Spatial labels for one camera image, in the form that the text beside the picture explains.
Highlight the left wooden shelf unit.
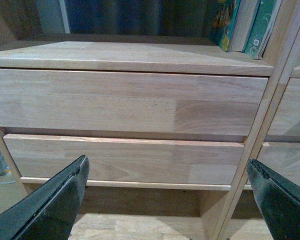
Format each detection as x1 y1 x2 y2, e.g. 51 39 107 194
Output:
0 0 300 240

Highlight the green cover book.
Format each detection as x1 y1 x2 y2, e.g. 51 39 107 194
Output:
229 0 282 60

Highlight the teal illustrated book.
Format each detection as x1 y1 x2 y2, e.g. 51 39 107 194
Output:
210 0 241 52

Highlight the wooden shelf unit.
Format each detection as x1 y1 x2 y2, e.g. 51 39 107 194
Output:
221 0 300 240
0 0 300 240

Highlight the wooden drawer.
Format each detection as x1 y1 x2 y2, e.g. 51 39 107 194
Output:
4 134 244 186
0 69 268 136

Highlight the lower left wooden drawer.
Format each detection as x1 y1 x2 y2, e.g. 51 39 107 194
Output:
4 134 244 186

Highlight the upper left wooden drawer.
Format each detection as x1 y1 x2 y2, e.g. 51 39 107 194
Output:
0 69 268 136

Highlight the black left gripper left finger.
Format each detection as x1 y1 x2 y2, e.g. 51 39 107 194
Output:
0 155 90 240

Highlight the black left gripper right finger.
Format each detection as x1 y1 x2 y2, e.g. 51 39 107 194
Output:
246 159 300 240

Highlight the right wooden shelf unit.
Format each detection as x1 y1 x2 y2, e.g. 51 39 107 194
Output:
221 0 300 240

